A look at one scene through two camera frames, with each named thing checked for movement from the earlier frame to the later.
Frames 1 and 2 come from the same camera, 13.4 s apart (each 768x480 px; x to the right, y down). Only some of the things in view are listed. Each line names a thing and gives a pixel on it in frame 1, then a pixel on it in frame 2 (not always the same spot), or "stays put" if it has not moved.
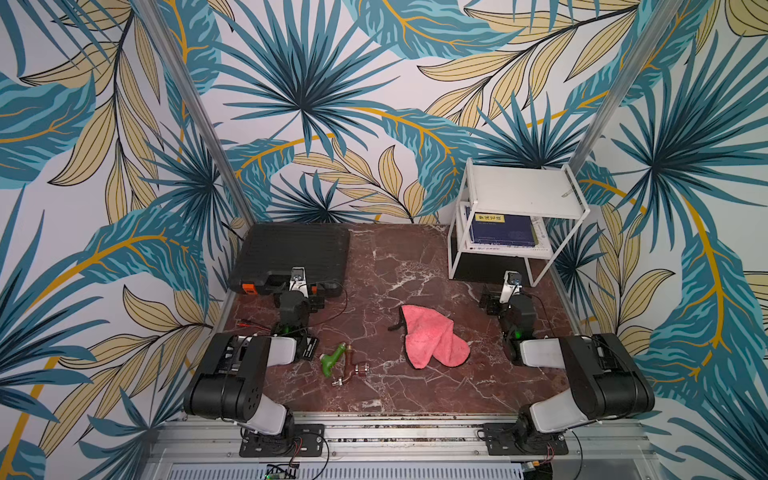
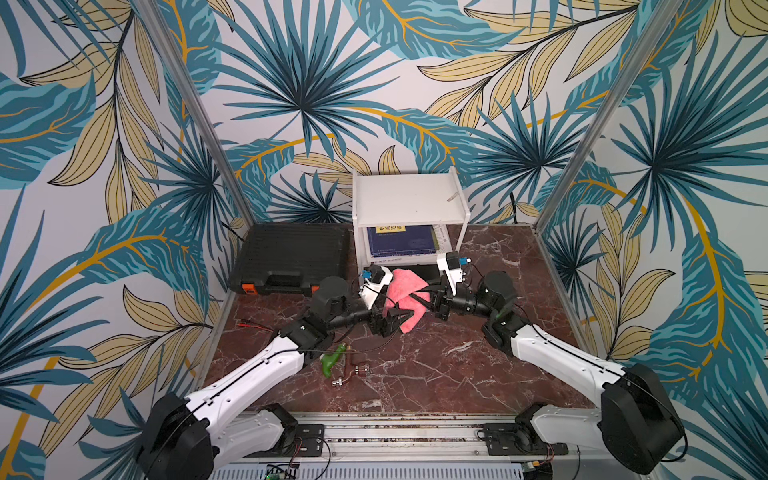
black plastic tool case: (271, 250) stays put
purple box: (502, 229) to (415, 240)
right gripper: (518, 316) to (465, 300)
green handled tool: (329, 361) stays put
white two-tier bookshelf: (529, 189) to (390, 199)
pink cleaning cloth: (430, 334) to (403, 285)
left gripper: (316, 300) to (387, 327)
